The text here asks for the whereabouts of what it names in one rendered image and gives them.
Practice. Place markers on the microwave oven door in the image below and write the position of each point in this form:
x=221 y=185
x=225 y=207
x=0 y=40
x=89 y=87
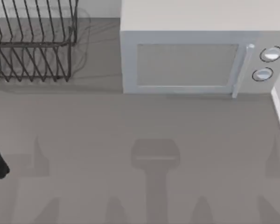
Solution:
x=186 y=65

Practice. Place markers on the pale microwave oven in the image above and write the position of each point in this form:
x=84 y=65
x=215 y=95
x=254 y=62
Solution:
x=196 y=18

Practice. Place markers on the small microwave knob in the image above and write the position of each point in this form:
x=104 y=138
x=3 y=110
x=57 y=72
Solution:
x=262 y=74

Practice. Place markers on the large microwave knob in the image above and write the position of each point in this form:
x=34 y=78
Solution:
x=271 y=53

